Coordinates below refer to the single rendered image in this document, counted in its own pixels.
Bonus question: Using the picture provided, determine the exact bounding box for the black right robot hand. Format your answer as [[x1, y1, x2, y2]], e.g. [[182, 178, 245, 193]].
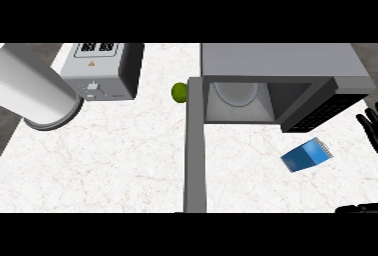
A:
[[334, 102, 378, 214]]

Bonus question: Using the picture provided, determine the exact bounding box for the white cylinder with grey rim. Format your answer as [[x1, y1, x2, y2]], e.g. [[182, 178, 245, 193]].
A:
[[0, 44, 86, 132]]

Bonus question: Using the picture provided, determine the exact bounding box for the grey microwave door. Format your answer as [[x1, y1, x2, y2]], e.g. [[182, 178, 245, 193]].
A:
[[182, 76, 208, 214]]

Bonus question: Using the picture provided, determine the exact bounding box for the grey toaster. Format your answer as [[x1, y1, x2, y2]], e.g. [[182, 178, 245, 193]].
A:
[[61, 42, 146, 102]]

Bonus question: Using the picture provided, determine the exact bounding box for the glass microwave turntable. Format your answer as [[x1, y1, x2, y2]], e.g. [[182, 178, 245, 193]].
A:
[[211, 82, 260, 108]]

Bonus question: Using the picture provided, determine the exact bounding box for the blue milk carton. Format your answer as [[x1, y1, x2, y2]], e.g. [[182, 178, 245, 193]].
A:
[[279, 136, 335, 174]]

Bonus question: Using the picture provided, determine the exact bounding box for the grey microwave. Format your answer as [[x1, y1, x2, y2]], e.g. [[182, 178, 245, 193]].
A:
[[199, 42, 378, 134]]

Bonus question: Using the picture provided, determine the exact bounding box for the green lime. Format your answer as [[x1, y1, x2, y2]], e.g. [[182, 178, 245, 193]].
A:
[[170, 82, 191, 104]]

